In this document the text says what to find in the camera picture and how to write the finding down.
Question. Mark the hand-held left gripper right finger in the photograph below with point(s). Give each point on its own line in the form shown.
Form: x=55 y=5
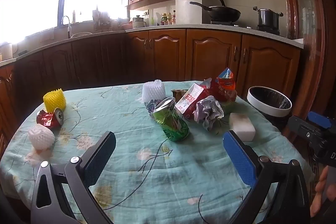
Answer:
x=240 y=158

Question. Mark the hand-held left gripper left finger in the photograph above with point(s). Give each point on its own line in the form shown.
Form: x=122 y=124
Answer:
x=101 y=158

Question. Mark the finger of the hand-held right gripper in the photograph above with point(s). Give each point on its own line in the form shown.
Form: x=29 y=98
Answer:
x=302 y=128
x=319 y=119

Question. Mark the white bin with black liner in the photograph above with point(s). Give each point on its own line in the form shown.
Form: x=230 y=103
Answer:
x=262 y=106

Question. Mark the white paper ball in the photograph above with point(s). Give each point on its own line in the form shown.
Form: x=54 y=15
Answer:
x=210 y=111

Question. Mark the crushed green can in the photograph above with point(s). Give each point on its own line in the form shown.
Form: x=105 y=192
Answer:
x=172 y=123

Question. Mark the person's right hand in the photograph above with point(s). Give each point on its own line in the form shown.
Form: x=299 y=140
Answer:
x=320 y=187

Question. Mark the patterned floor mat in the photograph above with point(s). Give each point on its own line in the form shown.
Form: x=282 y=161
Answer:
x=315 y=172

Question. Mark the white sponge block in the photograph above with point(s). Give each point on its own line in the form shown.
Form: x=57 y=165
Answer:
x=241 y=127

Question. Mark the teal floral tablecloth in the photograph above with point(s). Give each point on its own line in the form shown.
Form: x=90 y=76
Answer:
x=147 y=134

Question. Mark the balled white foam net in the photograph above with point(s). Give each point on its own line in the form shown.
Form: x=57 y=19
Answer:
x=40 y=136

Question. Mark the crushed red can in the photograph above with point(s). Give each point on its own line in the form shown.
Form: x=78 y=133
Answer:
x=48 y=119

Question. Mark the small crumpled purple wrapper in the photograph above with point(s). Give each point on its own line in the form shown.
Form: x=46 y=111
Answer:
x=152 y=106

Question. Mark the yellow foam fruit net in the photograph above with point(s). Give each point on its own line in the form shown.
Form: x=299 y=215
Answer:
x=54 y=99

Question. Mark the red and white carton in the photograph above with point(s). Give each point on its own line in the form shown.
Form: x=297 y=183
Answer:
x=190 y=102

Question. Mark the red snack bag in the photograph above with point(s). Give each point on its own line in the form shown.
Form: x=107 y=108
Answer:
x=223 y=85

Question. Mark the white foam net sleeve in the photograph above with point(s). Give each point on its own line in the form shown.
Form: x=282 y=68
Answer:
x=153 y=91

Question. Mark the green spouted drink pouch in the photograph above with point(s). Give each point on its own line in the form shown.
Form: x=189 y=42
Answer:
x=178 y=94

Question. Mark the wooden framed glass door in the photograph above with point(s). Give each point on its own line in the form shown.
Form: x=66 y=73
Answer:
x=312 y=29

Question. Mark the wooden base cabinets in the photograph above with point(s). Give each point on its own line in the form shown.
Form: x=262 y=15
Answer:
x=204 y=56

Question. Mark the dark steel pot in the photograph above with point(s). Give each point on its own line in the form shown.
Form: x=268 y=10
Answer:
x=267 y=18

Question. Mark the chrome sink faucet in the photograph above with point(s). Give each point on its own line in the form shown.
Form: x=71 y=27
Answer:
x=68 y=27

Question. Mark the countertop utensil rack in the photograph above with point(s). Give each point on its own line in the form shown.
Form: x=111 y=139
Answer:
x=101 y=22

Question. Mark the black wok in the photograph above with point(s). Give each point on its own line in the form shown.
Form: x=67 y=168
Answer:
x=224 y=14

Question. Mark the white rice cooker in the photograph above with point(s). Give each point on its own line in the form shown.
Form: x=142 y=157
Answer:
x=137 y=22

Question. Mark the white countertop container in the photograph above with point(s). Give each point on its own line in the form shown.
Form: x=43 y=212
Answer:
x=5 y=52

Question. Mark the stone kitchen countertop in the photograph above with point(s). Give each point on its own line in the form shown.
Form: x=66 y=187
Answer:
x=183 y=27

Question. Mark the yellow-capped sauce bottle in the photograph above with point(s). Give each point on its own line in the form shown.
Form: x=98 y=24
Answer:
x=164 y=19

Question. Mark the tall sauce bottle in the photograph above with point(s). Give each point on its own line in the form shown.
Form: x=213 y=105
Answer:
x=173 y=18

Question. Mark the kitchen window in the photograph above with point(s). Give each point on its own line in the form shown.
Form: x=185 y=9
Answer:
x=39 y=1

